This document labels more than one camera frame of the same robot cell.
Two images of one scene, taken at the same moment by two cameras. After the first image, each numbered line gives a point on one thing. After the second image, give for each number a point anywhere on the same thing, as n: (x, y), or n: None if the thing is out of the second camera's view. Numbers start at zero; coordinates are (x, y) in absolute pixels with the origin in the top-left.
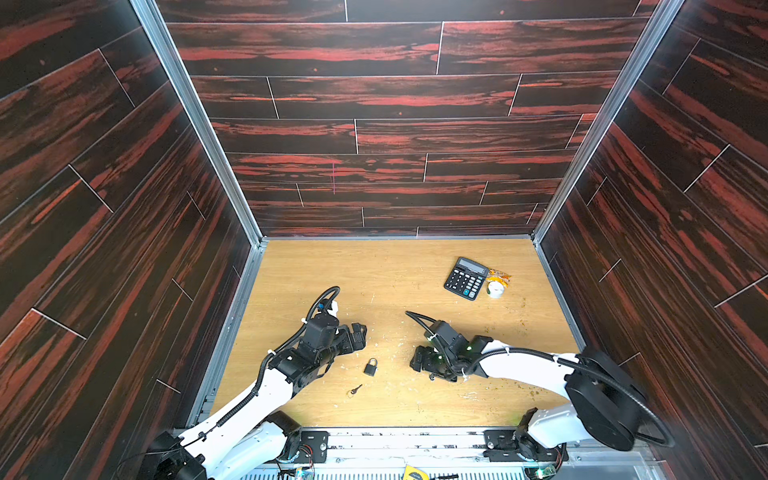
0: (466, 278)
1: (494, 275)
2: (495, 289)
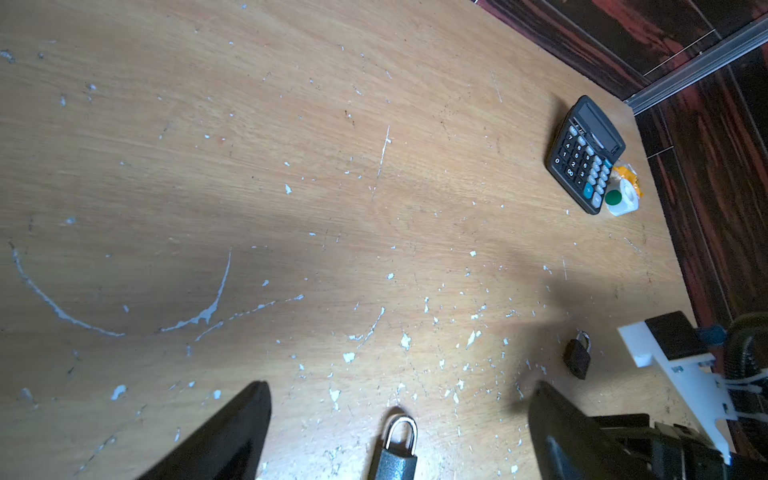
0: (583, 153)
1: (623, 171)
2: (622, 197)
